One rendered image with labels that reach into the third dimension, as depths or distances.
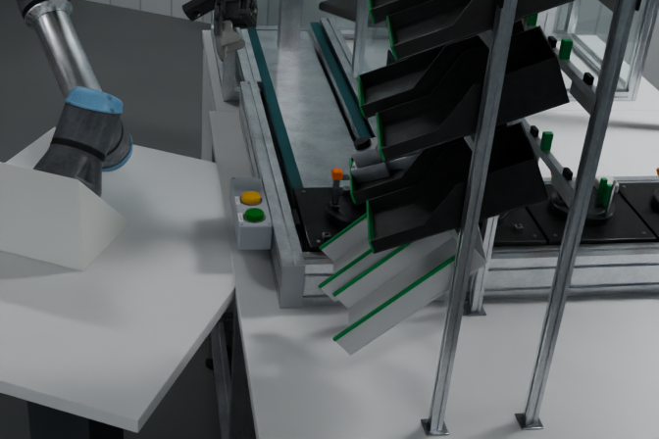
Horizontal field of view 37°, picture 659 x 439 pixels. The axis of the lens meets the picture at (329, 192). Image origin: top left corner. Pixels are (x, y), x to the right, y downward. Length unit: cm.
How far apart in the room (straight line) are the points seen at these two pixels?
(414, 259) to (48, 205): 75
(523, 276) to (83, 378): 88
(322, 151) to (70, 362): 90
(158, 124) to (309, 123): 214
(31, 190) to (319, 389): 70
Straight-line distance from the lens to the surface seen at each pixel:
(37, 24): 241
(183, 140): 450
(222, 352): 294
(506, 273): 204
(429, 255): 169
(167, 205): 229
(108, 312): 196
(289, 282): 193
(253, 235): 204
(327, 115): 263
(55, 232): 206
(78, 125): 211
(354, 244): 186
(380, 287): 173
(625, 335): 206
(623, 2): 142
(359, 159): 170
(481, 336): 196
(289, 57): 299
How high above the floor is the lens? 202
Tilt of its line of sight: 29 degrees down
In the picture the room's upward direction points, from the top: 5 degrees clockwise
